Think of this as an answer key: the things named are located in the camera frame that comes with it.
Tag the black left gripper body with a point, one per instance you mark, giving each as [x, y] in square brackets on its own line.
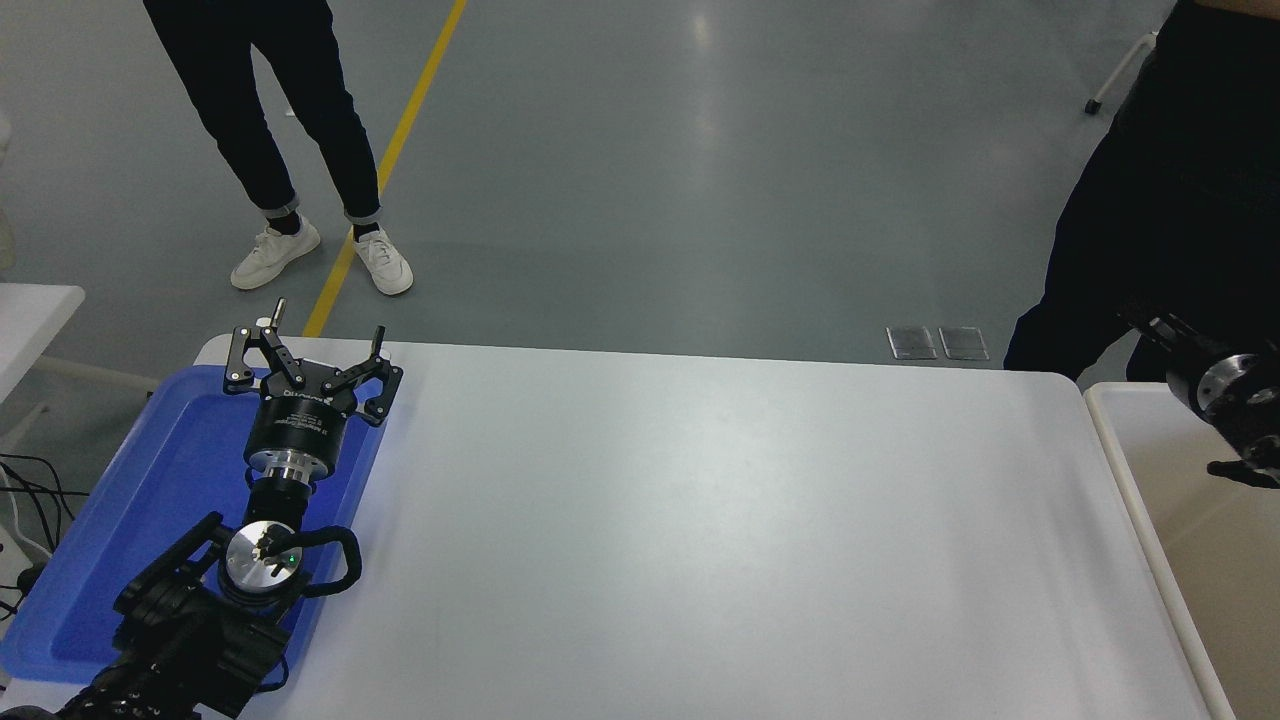
[300, 415]

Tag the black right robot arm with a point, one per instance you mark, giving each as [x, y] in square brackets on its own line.
[1225, 385]

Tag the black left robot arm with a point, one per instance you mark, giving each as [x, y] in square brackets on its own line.
[180, 640]

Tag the blue plastic tray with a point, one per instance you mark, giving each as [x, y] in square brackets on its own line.
[170, 480]

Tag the white side table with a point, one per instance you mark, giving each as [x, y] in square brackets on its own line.
[30, 320]

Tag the person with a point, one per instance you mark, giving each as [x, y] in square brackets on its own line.
[240, 100]
[1180, 180]

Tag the metal floor plate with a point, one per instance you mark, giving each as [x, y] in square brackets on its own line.
[963, 342]
[911, 342]

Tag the white chair leg with caster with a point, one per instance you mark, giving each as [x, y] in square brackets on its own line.
[1120, 72]

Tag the large pale bin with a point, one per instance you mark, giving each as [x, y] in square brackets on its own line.
[1210, 580]

